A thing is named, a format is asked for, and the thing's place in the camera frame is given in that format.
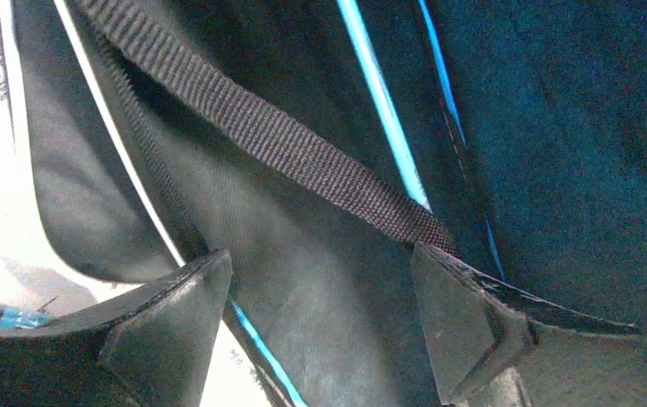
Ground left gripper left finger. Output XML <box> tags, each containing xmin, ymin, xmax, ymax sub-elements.
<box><xmin>0</xmin><ymin>250</ymin><xmax>232</xmax><ymax>406</ymax></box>

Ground blue racket bag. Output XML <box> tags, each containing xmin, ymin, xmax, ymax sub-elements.
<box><xmin>10</xmin><ymin>1</ymin><xmax>647</xmax><ymax>406</ymax></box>

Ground blue racket white grip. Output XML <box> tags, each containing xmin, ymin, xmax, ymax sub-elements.
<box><xmin>337</xmin><ymin>0</ymin><xmax>432</xmax><ymax>211</ymax></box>

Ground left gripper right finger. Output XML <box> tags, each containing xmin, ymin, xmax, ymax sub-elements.
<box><xmin>411</xmin><ymin>243</ymin><xmax>647</xmax><ymax>406</ymax></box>

